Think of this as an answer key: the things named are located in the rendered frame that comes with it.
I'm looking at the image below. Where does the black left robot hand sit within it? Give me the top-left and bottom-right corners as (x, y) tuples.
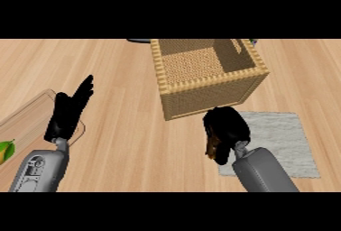
(43, 74), (97, 143)

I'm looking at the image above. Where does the square wicker basket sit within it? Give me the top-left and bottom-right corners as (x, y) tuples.
(150, 39), (271, 122)

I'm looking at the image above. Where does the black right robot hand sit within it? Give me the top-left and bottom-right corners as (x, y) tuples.
(201, 106), (253, 166)

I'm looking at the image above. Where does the brown sweet potato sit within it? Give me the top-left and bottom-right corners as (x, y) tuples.
(204, 125), (219, 161)

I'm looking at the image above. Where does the green and yellow fruit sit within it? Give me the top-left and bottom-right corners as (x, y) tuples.
(0, 138), (18, 165)

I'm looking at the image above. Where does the pale grey placemat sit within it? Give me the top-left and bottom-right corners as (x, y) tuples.
(218, 110), (322, 180)

